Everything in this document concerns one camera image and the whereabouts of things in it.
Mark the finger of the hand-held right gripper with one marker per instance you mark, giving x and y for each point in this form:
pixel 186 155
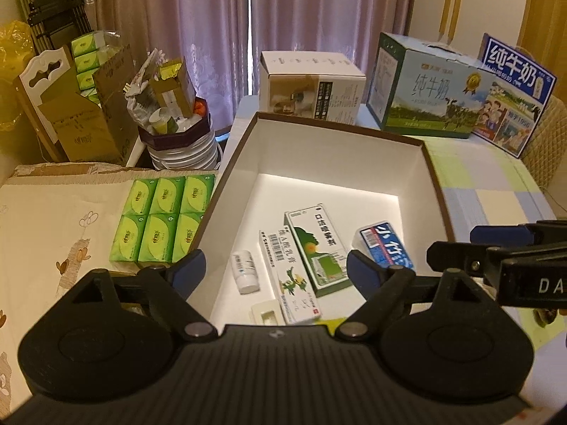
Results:
pixel 460 257
pixel 500 233

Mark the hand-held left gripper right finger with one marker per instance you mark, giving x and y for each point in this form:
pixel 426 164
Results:
pixel 359 271

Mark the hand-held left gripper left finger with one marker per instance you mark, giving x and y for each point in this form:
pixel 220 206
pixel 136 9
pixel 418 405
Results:
pixel 195 271

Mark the green white medicine box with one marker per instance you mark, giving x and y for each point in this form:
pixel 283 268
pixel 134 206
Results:
pixel 316 248

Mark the small white bottle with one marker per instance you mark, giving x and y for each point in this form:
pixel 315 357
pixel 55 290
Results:
pixel 245 272

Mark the small white medicine box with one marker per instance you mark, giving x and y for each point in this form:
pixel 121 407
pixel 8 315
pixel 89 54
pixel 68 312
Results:
pixel 288 279

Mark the large white box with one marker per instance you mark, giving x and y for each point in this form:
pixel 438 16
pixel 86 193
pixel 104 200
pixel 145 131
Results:
pixel 332 164

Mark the block of six tissue packets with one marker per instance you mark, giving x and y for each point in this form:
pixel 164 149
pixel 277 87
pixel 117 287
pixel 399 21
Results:
pixel 155 221

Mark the beige quilted chair cover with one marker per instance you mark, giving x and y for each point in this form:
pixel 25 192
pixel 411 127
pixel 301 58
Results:
pixel 547 146

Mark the striped trash bin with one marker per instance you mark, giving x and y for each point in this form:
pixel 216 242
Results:
pixel 181 150

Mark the blue milk carton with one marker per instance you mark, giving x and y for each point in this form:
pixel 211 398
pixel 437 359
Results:
pixel 514 97

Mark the small white cup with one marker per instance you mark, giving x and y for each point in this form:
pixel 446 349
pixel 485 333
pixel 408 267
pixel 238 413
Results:
pixel 159 120

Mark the green milk carton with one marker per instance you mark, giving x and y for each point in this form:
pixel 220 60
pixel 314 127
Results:
pixel 421 93

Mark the brown cardboard carton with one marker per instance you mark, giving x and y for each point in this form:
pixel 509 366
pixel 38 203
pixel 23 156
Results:
pixel 88 128

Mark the gold green carton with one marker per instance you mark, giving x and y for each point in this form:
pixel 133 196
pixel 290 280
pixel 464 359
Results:
pixel 170 82

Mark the crumpled silver wrapper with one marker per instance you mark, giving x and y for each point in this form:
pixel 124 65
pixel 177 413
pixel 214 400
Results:
pixel 139 88

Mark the white cardboard box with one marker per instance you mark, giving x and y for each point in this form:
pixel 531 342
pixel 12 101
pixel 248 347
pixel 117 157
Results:
pixel 305 79

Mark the wooden door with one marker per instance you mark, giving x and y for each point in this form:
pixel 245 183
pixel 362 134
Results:
pixel 545 9

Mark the pile of green tissue packs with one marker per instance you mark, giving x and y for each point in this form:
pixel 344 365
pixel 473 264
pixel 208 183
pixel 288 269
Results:
pixel 86 53

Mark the white chair back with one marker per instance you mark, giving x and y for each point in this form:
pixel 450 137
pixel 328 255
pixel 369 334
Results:
pixel 33 80

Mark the purple lace curtain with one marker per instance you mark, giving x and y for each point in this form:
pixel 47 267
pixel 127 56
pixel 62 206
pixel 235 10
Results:
pixel 199 17

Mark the yellow plastic bag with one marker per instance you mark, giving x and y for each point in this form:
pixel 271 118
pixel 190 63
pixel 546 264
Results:
pixel 13 48

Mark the black folding chairs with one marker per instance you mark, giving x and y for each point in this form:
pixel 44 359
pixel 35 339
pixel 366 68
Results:
pixel 48 13

